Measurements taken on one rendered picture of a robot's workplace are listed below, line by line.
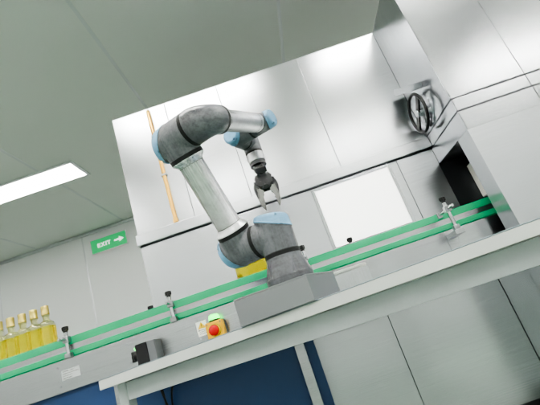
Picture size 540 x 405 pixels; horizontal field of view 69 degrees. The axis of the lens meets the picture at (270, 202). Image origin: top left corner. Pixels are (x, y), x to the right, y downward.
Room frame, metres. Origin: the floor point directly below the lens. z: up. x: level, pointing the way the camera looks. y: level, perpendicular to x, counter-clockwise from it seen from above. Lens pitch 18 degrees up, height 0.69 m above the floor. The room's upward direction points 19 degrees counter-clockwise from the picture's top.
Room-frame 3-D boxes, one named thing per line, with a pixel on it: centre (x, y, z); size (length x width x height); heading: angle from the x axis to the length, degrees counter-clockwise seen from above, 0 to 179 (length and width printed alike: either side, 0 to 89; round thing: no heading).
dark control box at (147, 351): (1.61, 0.65, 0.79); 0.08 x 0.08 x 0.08; 1
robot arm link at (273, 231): (1.25, 0.02, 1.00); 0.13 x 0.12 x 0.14; 63
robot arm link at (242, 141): (1.44, 0.03, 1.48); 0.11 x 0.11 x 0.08; 63
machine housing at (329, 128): (2.35, -0.42, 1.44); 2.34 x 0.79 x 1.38; 91
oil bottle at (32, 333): (1.80, 1.23, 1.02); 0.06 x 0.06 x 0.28; 1
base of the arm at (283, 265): (1.25, 0.02, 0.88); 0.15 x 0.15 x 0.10
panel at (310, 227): (1.95, -0.20, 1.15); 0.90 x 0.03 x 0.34; 91
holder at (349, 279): (1.62, -0.18, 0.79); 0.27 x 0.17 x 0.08; 1
